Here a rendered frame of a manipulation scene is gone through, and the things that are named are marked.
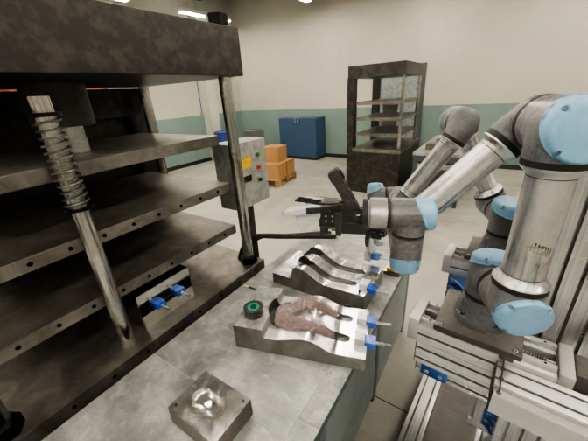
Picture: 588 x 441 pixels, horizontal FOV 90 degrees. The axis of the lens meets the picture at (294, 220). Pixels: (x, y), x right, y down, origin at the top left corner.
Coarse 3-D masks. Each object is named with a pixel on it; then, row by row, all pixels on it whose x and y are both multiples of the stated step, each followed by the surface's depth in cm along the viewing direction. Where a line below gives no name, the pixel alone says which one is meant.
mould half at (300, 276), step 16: (336, 256) 158; (272, 272) 155; (288, 272) 154; (304, 272) 142; (336, 272) 147; (352, 272) 146; (368, 272) 144; (304, 288) 146; (320, 288) 140; (336, 288) 135; (352, 288) 134; (352, 304) 133
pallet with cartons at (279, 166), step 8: (272, 144) 625; (280, 144) 619; (272, 152) 599; (280, 152) 602; (272, 160) 606; (280, 160) 606; (288, 160) 616; (272, 168) 586; (280, 168) 589; (288, 168) 620; (272, 176) 593; (280, 176) 593; (288, 176) 622; (296, 176) 657; (280, 184) 595
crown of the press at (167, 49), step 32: (0, 0) 72; (32, 0) 77; (64, 0) 82; (96, 0) 88; (0, 32) 73; (32, 32) 78; (64, 32) 83; (96, 32) 90; (128, 32) 97; (160, 32) 106; (192, 32) 116; (224, 32) 129; (0, 64) 74; (32, 64) 79; (64, 64) 84; (96, 64) 91; (128, 64) 98; (160, 64) 108; (192, 64) 119; (224, 64) 132; (64, 96) 111; (32, 128) 113; (64, 128) 117
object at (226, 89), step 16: (224, 80) 138; (144, 96) 175; (224, 96) 141; (144, 112) 179; (224, 112) 144; (160, 160) 191; (240, 160) 155; (240, 176) 157; (240, 192) 160; (240, 208) 164; (240, 224) 168; (256, 256) 179; (0, 400) 89; (0, 416) 89; (16, 416) 93; (0, 432) 89; (16, 432) 91
